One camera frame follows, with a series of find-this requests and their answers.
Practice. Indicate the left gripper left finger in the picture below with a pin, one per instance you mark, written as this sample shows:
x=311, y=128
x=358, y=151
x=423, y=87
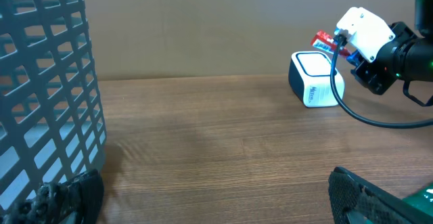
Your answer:
x=78, y=200

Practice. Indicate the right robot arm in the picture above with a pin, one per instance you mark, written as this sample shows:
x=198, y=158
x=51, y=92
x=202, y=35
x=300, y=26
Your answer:
x=407, y=58

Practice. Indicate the red toothpaste tube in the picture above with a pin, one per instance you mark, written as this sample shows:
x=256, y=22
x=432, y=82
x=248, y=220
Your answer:
x=324, y=42

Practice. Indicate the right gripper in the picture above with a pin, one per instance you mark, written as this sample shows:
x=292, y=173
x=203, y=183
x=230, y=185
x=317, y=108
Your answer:
x=389, y=65

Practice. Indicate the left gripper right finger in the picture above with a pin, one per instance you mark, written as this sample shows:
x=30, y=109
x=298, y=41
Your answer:
x=356, y=200

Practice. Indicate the green 3M gloves package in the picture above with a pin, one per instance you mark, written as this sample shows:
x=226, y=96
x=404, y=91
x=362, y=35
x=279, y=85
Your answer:
x=422, y=199

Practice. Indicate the grey plastic shopping basket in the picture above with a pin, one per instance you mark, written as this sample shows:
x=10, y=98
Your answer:
x=52, y=121

